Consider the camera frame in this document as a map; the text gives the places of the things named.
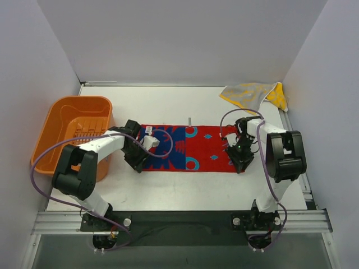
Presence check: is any red blue patterned towel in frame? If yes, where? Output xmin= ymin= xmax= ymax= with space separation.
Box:
xmin=139 ymin=124 xmax=236 ymax=173

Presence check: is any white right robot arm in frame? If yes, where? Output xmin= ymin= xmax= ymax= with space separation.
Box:
xmin=223 ymin=116 xmax=307 ymax=230

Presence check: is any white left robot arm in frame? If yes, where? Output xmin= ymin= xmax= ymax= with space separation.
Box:
xmin=52 ymin=120 xmax=159 ymax=231

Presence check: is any grey yellow towel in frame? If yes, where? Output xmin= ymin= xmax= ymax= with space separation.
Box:
xmin=219 ymin=82 xmax=288 ymax=112

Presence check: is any orange plastic basket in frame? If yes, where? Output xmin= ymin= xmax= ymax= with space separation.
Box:
xmin=31 ymin=96 xmax=115 ymax=182

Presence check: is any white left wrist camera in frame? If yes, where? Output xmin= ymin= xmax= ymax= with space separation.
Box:
xmin=142 ymin=136 xmax=160 ymax=150

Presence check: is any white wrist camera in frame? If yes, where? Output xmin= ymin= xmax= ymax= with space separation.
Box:
xmin=142 ymin=136 xmax=160 ymax=150
xmin=225 ymin=133 xmax=238 ymax=147

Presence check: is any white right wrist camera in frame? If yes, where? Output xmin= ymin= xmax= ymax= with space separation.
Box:
xmin=225 ymin=133 xmax=238 ymax=147

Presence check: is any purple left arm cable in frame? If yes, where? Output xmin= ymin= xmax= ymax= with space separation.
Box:
xmin=30 ymin=129 xmax=172 ymax=252

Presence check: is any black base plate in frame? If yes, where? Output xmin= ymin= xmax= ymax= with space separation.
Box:
xmin=80 ymin=209 xmax=282 ymax=250

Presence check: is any aluminium front rail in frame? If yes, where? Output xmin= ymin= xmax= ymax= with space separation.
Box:
xmin=31 ymin=210 xmax=333 ymax=235

